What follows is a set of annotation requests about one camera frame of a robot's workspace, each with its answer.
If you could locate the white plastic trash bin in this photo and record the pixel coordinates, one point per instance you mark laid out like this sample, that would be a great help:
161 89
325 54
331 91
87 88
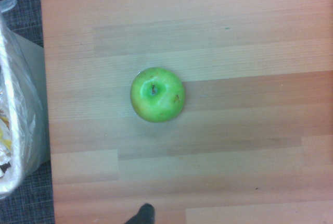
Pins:
36 83

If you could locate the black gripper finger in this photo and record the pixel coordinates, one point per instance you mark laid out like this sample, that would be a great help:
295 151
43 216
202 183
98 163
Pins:
144 214

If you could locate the green apple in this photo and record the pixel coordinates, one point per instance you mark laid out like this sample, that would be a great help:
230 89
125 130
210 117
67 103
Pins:
158 104

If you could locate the crumpled paper trash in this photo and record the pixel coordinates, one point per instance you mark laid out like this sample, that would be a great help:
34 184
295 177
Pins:
4 140

